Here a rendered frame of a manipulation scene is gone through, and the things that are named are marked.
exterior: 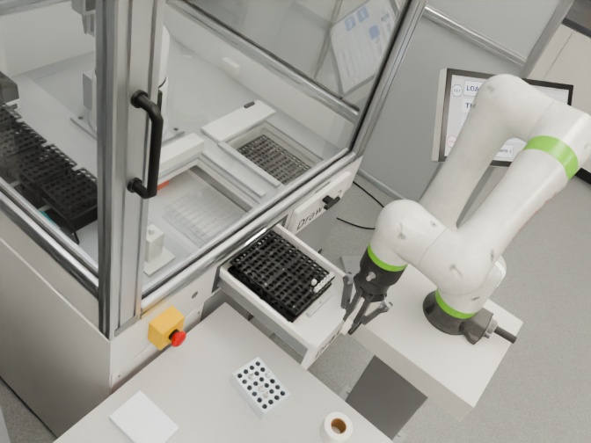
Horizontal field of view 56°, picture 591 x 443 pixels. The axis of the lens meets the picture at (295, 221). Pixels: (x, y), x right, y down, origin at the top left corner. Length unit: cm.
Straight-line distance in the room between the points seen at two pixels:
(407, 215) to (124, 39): 60
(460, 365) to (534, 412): 124
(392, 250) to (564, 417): 186
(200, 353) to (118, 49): 89
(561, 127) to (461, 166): 24
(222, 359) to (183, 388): 12
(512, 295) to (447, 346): 159
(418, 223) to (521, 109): 40
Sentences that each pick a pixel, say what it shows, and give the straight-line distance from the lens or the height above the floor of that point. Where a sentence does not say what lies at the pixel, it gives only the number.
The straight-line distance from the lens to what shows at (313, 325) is 147.
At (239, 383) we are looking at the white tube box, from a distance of 138.
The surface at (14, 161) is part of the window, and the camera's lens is 120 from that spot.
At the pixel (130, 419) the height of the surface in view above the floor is 78.
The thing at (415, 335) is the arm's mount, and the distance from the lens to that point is 156.
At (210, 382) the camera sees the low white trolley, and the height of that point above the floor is 76.
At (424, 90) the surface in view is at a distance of 297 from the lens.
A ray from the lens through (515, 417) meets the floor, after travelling 271.
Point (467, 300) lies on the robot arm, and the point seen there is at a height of 98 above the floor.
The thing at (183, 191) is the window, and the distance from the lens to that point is 109.
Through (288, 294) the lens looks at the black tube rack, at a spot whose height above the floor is 90.
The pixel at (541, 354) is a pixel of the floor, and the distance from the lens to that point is 299.
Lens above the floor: 200
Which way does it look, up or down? 43 degrees down
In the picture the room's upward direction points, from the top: 19 degrees clockwise
